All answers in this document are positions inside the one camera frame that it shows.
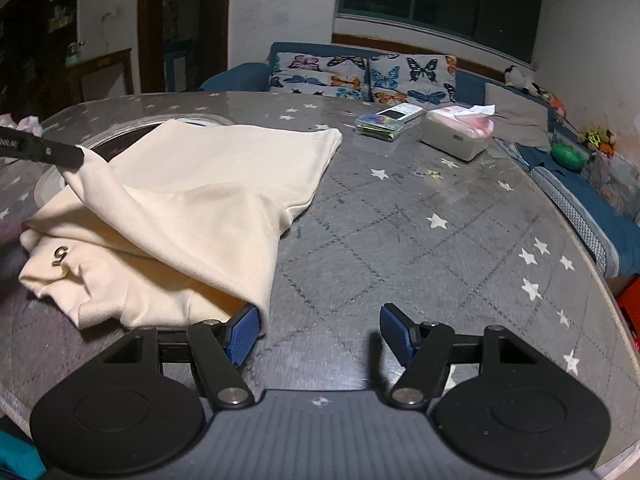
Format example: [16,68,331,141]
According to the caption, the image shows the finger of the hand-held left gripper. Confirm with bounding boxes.
[0,126,84,172]

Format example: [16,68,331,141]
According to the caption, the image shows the white tissue box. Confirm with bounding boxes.
[420,104,497,162]

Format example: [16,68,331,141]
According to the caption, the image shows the cream shirt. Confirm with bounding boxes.
[19,119,344,337]

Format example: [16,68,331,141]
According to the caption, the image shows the blue chair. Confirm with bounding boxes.
[163,39,194,92]

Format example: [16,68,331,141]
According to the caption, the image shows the dark wooden door frame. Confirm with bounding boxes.
[137,0,231,94]

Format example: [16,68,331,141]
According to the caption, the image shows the white remote control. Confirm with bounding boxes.
[375,103,424,124]

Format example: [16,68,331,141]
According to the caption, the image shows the red box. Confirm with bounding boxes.
[614,275,640,352]

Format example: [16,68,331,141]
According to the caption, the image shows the blue sofa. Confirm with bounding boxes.
[199,41,640,277]

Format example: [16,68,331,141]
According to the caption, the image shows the colourful toy pile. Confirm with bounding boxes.
[581,128,619,155]

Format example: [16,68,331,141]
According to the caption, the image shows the teal cloth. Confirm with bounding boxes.
[0,430,49,480]

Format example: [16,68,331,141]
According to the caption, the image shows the pink cloth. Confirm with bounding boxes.
[0,113,44,136]

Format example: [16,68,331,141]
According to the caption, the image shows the dark wall shelf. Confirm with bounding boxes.
[0,0,81,122]

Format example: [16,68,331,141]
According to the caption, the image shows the grey star-patterned tablecloth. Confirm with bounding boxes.
[0,91,632,466]

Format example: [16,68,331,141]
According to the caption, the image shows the grey cushion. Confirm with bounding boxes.
[483,82,554,151]

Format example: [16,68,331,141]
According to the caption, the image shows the butterfly print pillow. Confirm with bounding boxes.
[368,54,459,106]
[268,52,371,100]

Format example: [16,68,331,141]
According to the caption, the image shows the clear plastic box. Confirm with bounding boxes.
[355,112,405,144]

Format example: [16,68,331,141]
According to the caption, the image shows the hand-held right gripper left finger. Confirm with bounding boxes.
[100,304,264,408]

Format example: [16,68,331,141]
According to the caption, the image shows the black and white plush toy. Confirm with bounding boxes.
[503,65,539,94]

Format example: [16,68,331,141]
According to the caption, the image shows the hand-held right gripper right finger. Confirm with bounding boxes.
[379,303,541,408]

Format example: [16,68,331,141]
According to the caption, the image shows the green ball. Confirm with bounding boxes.
[550,142,586,171]

